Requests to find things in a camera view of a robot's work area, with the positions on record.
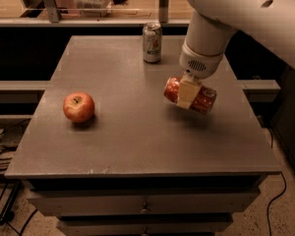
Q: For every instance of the silver green soda can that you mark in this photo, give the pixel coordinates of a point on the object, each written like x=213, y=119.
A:
x=152, y=40

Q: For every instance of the grey drawer cabinet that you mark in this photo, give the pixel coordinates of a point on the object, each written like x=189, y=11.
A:
x=140, y=166

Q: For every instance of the clear plastic container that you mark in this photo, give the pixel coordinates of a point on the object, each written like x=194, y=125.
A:
x=93, y=8

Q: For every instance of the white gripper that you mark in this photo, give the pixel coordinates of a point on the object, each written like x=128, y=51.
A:
x=198, y=62

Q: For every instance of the metal shelf rack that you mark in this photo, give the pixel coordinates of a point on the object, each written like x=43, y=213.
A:
x=64, y=13

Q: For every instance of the red apple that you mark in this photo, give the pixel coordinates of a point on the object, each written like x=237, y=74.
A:
x=78, y=107

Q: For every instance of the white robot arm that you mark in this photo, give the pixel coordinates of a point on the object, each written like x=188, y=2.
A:
x=213, y=22

